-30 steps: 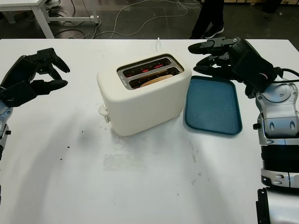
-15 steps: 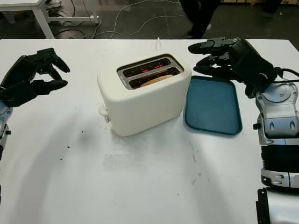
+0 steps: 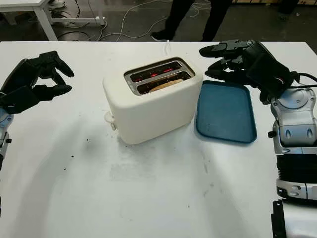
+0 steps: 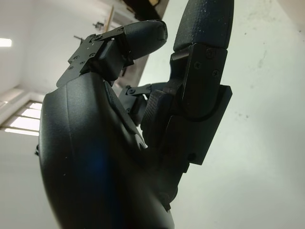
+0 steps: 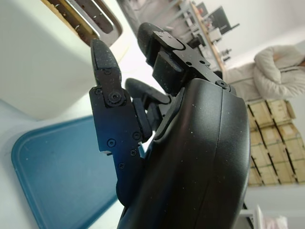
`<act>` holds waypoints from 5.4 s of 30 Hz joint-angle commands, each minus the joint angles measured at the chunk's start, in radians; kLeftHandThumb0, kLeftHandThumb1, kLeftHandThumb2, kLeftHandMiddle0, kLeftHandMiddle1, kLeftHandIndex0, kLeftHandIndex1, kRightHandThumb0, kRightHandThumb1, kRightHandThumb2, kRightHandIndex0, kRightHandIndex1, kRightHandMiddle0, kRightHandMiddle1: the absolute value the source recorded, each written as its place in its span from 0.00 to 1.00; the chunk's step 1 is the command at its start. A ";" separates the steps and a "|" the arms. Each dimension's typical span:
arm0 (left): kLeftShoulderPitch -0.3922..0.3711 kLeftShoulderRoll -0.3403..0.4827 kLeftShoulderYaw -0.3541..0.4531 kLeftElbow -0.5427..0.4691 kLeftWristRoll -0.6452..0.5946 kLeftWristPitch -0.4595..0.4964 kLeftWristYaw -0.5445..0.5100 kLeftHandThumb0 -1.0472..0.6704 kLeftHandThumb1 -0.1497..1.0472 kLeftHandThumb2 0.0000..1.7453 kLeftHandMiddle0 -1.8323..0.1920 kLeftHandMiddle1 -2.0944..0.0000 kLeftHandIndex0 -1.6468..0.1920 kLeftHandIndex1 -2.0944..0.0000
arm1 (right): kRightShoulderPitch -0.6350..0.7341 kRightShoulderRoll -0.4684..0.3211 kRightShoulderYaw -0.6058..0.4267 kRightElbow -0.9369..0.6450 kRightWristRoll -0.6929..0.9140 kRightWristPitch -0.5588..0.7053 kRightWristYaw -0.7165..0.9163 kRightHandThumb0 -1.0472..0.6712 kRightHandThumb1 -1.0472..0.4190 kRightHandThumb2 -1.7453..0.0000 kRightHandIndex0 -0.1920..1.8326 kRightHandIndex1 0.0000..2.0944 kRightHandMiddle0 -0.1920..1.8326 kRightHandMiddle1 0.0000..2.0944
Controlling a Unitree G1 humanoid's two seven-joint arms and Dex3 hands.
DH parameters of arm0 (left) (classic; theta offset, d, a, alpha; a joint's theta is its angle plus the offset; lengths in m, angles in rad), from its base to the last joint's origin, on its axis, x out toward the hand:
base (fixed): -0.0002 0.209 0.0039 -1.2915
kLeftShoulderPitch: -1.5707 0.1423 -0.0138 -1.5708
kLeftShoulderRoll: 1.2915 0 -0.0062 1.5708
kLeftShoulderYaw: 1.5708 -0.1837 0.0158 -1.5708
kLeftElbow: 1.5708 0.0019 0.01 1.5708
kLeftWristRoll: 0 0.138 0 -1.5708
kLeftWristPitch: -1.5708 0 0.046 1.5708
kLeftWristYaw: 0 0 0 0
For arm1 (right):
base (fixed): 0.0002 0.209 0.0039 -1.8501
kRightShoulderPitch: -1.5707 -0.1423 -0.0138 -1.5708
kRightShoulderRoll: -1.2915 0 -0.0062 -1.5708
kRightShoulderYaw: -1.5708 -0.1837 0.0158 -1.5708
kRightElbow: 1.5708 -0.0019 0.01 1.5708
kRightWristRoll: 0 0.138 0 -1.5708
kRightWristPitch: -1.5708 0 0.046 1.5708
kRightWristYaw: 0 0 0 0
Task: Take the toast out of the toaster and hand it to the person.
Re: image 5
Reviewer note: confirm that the black monitor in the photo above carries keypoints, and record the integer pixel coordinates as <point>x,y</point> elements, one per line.
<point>221,19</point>

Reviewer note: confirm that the blue plastic tray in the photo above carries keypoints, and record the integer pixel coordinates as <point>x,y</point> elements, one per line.
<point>64,171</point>

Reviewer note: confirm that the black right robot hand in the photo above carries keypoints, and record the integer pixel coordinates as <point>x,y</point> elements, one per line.
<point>190,155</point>

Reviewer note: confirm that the white box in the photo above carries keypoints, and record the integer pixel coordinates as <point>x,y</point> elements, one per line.
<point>264,218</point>

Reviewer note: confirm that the cluttered workbench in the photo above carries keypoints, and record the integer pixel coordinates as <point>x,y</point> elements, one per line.
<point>202,31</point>

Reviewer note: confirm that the person in beige jacket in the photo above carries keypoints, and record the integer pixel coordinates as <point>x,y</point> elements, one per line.
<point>274,71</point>

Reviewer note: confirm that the cream two-slot toaster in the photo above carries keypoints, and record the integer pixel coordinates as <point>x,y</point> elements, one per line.
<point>35,66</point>

